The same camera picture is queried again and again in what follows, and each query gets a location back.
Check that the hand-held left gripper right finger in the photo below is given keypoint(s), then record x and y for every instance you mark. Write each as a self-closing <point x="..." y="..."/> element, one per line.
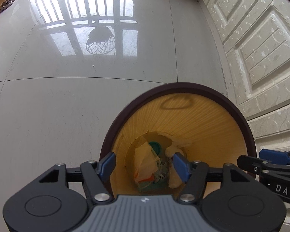
<point x="182" y="168"/>

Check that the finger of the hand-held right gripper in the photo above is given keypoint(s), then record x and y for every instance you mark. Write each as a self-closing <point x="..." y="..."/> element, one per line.
<point x="268" y="165"/>
<point x="273" y="156"/>

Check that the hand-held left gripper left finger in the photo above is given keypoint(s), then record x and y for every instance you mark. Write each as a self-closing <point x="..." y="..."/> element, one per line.
<point x="106" y="165"/>

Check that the white tissue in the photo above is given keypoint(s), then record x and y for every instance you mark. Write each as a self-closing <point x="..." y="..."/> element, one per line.
<point x="171" y="154"/>

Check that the teal round lid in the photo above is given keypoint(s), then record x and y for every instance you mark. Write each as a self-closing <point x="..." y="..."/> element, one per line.
<point x="156" y="148"/>

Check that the yellow bin with brown rim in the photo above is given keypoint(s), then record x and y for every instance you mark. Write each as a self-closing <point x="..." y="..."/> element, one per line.
<point x="195" y="116"/>

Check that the white embossed cabinet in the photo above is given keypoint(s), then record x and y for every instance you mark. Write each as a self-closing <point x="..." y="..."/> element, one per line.
<point x="256" y="41"/>

